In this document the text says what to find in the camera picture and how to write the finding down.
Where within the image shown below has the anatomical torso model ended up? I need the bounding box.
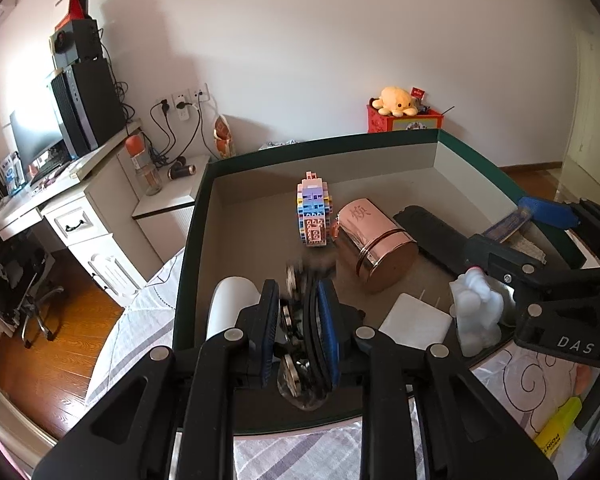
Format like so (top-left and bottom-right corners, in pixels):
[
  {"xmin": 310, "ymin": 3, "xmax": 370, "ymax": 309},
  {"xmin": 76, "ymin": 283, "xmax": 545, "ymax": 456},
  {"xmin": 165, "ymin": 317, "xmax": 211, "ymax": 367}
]
[{"xmin": 212, "ymin": 114, "xmax": 237, "ymax": 160}]

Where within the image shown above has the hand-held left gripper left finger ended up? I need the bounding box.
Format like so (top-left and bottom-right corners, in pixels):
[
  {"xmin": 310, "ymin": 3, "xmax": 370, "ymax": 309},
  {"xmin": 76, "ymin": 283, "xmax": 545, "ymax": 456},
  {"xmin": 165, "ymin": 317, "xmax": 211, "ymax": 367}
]
[{"xmin": 32, "ymin": 279, "xmax": 281, "ymax": 480}]

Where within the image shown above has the red desk calendar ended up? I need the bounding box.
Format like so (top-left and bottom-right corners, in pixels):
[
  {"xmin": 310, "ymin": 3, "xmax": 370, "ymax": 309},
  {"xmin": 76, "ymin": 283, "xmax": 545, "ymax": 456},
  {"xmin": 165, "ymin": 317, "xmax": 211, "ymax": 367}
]
[{"xmin": 55, "ymin": 0, "xmax": 90, "ymax": 23}]

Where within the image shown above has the white astronaut figure silver helmet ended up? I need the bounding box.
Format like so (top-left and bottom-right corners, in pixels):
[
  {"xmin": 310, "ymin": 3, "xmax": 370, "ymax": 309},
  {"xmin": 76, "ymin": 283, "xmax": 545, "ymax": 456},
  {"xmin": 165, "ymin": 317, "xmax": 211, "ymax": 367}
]
[{"xmin": 449, "ymin": 266, "xmax": 518, "ymax": 358}]

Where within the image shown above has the black keyboard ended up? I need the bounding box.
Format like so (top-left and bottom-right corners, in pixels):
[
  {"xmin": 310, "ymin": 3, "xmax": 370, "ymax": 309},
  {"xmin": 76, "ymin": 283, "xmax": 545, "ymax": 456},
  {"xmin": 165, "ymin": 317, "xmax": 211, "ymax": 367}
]
[{"xmin": 27, "ymin": 152, "xmax": 73, "ymax": 181}]

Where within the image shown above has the pastel building block toy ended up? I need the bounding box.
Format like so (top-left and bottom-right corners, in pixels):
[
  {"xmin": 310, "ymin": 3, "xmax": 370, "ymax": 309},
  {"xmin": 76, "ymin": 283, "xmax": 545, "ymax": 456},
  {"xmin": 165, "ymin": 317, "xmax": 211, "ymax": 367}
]
[{"xmin": 296, "ymin": 171, "xmax": 337, "ymax": 248}]

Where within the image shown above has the white desk with drawers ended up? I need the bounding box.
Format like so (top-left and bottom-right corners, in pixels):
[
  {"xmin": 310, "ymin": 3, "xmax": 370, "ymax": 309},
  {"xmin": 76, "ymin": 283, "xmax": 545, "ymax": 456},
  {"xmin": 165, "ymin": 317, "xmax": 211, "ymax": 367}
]
[{"xmin": 0, "ymin": 119, "xmax": 163, "ymax": 306}]

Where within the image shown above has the red toy box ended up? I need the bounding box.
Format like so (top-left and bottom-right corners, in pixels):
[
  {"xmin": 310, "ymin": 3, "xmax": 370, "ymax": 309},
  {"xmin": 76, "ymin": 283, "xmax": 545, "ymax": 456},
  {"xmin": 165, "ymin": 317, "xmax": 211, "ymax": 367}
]
[{"xmin": 366, "ymin": 104, "xmax": 444, "ymax": 134}]

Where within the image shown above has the black cylindrical roller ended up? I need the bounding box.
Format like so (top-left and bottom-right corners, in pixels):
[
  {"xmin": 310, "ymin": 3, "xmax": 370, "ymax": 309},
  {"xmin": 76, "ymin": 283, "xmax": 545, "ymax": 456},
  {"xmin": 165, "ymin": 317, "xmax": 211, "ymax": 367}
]
[{"xmin": 166, "ymin": 158, "xmax": 197, "ymax": 181}]

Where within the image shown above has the black office chair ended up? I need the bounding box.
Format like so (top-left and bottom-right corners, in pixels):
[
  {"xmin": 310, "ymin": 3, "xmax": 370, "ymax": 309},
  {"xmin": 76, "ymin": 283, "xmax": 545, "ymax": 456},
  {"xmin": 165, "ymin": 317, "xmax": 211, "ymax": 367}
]
[{"xmin": 0, "ymin": 235, "xmax": 66, "ymax": 348}]

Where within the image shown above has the yellow octopus plush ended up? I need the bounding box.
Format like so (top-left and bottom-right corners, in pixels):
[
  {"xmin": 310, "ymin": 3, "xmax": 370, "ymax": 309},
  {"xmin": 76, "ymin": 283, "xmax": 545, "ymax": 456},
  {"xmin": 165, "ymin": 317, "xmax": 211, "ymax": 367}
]
[{"xmin": 371, "ymin": 86, "xmax": 420, "ymax": 117}]

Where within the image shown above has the white door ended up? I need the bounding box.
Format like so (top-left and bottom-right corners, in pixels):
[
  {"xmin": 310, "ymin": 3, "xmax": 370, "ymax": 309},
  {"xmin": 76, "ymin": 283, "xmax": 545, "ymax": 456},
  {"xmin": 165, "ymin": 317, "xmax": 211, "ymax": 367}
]
[{"xmin": 562, "ymin": 25, "xmax": 600, "ymax": 201}]

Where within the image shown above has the blue striped box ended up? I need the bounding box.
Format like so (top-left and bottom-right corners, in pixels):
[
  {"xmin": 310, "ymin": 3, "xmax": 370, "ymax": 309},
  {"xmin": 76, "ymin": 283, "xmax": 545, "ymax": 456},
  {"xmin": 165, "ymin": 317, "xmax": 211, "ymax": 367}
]
[{"xmin": 480, "ymin": 208, "xmax": 533, "ymax": 243}]

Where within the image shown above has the yellow highlighter pack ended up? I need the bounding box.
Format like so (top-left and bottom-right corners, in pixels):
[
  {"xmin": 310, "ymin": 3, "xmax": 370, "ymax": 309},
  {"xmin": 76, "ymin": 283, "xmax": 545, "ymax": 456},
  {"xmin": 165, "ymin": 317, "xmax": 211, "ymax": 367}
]
[{"xmin": 532, "ymin": 396, "xmax": 583, "ymax": 461}]

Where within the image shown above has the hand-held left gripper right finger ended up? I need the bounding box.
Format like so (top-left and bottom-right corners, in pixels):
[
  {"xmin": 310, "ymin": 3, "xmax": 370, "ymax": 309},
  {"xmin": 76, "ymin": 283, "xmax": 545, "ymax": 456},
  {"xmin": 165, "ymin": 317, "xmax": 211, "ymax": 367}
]
[{"xmin": 302, "ymin": 279, "xmax": 558, "ymax": 480}]

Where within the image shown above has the white plug adapter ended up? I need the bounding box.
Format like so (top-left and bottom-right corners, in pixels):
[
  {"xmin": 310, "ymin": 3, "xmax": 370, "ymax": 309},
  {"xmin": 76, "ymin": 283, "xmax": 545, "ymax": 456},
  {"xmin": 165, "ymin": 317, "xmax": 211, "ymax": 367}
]
[{"xmin": 377, "ymin": 287, "xmax": 453, "ymax": 348}]

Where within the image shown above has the blue white carton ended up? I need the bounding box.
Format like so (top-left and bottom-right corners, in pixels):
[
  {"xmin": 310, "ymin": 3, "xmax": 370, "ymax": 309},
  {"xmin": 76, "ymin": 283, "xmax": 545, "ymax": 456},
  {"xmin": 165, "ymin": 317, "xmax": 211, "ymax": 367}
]
[{"xmin": 0, "ymin": 156, "xmax": 23, "ymax": 193}]

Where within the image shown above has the black computer tower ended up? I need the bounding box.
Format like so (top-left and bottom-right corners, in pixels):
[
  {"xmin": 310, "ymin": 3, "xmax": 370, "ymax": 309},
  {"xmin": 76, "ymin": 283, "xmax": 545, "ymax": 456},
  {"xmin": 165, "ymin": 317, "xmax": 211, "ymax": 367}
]
[{"xmin": 47, "ymin": 57, "xmax": 126, "ymax": 158}]

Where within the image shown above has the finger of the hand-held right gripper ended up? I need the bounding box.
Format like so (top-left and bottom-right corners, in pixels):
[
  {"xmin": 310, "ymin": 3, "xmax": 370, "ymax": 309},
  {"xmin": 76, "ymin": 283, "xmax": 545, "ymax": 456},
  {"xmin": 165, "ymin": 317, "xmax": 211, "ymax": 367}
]
[
  {"xmin": 462, "ymin": 232, "xmax": 600, "ymax": 306},
  {"xmin": 517, "ymin": 196, "xmax": 600, "ymax": 266}
]

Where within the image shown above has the rose gold metal canister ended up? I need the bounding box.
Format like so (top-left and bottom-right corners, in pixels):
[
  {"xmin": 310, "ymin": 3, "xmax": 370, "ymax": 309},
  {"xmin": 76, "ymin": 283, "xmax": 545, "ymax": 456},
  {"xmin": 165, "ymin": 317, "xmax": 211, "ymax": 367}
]
[{"xmin": 334, "ymin": 197, "xmax": 418, "ymax": 295}]

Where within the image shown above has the striped white quilt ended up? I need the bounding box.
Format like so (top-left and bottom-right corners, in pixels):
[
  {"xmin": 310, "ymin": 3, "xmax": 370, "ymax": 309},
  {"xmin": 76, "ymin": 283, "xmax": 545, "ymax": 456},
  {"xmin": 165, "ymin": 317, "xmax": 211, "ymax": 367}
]
[{"xmin": 85, "ymin": 247, "xmax": 421, "ymax": 480}]

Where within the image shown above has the black power cable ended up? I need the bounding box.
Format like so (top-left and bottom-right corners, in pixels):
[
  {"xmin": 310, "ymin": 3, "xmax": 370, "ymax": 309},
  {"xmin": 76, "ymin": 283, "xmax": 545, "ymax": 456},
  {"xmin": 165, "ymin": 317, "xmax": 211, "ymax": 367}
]
[
  {"xmin": 175, "ymin": 101, "xmax": 203, "ymax": 161},
  {"xmin": 150, "ymin": 100, "xmax": 178, "ymax": 166}
]

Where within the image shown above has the black computer monitor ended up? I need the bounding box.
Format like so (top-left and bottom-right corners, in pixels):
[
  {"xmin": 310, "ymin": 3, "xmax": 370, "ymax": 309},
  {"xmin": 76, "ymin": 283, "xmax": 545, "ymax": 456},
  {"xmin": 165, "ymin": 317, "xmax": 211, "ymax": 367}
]
[{"xmin": 9, "ymin": 109, "xmax": 66, "ymax": 176}]

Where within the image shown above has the clear bottle orange lid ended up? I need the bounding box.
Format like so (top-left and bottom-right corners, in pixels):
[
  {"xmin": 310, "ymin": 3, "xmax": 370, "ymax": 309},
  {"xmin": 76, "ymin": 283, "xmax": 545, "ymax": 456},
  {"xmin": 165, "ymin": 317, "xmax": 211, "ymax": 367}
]
[{"xmin": 125, "ymin": 135, "xmax": 162, "ymax": 196}]

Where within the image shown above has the white nightstand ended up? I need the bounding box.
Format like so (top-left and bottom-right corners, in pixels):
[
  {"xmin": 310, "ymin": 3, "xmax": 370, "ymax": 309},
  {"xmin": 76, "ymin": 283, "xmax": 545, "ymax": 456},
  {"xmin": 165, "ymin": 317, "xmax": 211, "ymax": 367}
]
[{"xmin": 131, "ymin": 154, "xmax": 212, "ymax": 261}]

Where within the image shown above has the pink storage box green rim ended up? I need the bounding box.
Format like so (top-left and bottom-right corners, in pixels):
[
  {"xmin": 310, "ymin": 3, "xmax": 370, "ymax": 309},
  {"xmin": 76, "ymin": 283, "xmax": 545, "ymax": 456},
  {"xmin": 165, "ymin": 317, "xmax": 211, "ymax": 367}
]
[{"xmin": 171, "ymin": 129, "xmax": 600, "ymax": 433}]

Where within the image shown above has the white rounded object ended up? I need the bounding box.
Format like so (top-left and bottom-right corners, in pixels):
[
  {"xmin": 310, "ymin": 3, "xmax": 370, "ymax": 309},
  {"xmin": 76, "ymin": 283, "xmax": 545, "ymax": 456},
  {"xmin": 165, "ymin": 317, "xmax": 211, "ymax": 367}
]
[{"xmin": 206, "ymin": 276, "xmax": 261, "ymax": 341}]

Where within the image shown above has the black case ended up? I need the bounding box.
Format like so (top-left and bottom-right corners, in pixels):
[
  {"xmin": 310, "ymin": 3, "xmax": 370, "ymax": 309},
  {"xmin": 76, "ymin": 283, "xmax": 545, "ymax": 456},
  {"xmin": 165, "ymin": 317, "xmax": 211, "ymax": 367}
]
[{"xmin": 392, "ymin": 205, "xmax": 481, "ymax": 276}]

